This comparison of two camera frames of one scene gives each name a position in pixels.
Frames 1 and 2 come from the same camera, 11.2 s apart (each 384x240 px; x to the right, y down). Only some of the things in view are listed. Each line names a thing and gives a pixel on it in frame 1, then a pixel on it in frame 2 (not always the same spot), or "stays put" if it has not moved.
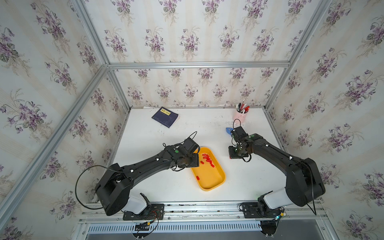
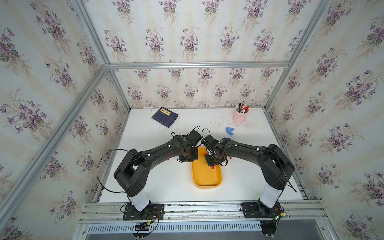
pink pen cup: [239, 118] stays put
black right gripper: [231, 155] -> [210, 163]
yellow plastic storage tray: [210, 174] stays put
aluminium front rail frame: [305, 216] stays put
